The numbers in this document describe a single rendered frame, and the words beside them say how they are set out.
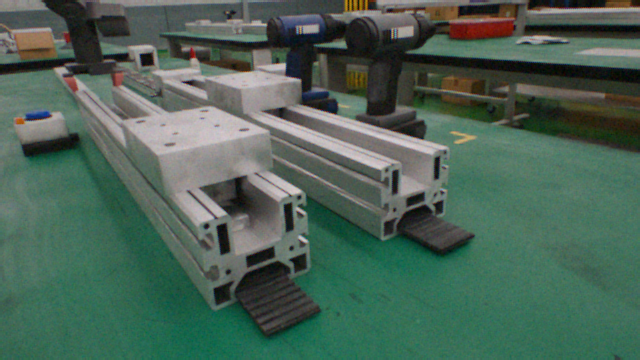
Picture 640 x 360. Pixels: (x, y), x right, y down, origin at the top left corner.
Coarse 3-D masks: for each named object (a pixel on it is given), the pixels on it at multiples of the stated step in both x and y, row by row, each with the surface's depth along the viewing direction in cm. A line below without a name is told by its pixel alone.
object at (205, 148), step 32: (128, 128) 47; (160, 128) 46; (192, 128) 45; (224, 128) 45; (256, 128) 44; (160, 160) 38; (192, 160) 40; (224, 160) 41; (256, 160) 43; (224, 192) 44
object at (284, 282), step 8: (272, 280) 39; (280, 280) 39; (288, 280) 39; (256, 288) 38; (264, 288) 39; (272, 288) 38; (280, 288) 38; (240, 296) 37; (248, 296) 38; (256, 296) 37; (264, 296) 38; (248, 304) 37
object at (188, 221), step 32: (128, 96) 87; (96, 128) 78; (128, 160) 57; (160, 192) 43; (192, 192) 40; (256, 192) 41; (288, 192) 39; (160, 224) 48; (192, 224) 35; (224, 224) 36; (256, 224) 42; (288, 224) 40; (192, 256) 39; (224, 256) 36; (256, 256) 40; (288, 256) 40; (224, 288) 39
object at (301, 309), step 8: (296, 304) 36; (304, 304) 36; (312, 304) 36; (272, 312) 35; (280, 312) 35; (288, 312) 36; (296, 312) 35; (304, 312) 35; (312, 312) 36; (256, 320) 35; (264, 320) 35; (272, 320) 35; (280, 320) 34; (288, 320) 34; (296, 320) 35; (264, 328) 34; (272, 328) 34; (280, 328) 34
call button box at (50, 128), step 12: (36, 120) 82; (48, 120) 82; (60, 120) 83; (24, 132) 80; (36, 132) 81; (48, 132) 82; (60, 132) 83; (24, 144) 81; (36, 144) 82; (48, 144) 83; (60, 144) 84
